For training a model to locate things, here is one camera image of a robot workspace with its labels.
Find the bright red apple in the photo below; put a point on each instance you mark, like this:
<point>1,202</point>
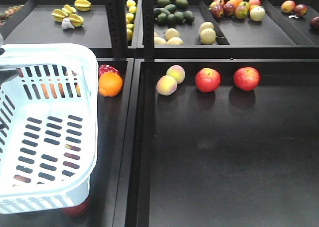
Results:
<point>246,78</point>
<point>207,80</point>

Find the yellow starfruit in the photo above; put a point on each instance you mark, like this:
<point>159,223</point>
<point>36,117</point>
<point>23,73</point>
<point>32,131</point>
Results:
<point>82,5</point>

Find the pale green pear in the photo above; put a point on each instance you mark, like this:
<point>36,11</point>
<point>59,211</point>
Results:
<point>207,36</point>

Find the pale peach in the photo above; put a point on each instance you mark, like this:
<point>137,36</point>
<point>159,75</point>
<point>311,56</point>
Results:
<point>177,72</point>
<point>166,85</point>

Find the red bell pepper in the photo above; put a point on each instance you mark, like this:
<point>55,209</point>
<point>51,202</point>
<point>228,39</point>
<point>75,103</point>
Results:
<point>104,68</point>

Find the green avocado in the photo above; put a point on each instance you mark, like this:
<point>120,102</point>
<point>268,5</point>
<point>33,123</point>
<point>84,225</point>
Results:
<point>182,4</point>

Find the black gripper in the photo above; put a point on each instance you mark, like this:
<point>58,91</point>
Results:
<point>7,71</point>

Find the dark red apple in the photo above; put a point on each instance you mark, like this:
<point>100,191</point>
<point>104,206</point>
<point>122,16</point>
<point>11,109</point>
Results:
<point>78,210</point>

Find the black upright post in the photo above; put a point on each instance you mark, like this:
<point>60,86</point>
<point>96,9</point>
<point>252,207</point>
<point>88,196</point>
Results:
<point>117,27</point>

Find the light blue plastic basket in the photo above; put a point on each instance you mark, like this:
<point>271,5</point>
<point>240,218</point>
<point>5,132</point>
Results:
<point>48,126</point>

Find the orange fruit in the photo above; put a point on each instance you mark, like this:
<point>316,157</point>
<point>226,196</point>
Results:
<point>110,84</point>

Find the white garlic bulb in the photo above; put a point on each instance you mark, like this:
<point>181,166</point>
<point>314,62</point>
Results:
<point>67,24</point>

